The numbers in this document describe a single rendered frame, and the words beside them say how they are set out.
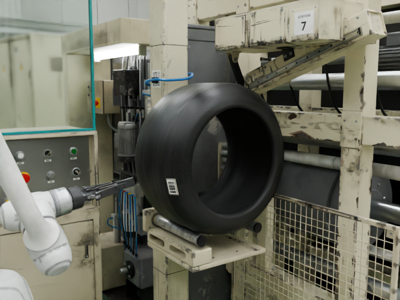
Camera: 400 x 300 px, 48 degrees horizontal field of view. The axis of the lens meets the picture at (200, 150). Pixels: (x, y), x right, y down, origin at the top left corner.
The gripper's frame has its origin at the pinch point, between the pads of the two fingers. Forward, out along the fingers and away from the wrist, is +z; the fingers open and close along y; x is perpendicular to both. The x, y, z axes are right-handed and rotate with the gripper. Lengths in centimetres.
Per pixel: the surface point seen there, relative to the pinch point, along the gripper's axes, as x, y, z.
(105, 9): -184, 1001, 453
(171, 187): 2.6, -10.8, 12.5
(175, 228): 25.5, 5.5, 21.0
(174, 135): -14.9, -9.8, 17.0
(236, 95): -25, -12, 44
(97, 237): 40, 59, 7
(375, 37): -40, -45, 83
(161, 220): 25.2, 17.8, 21.2
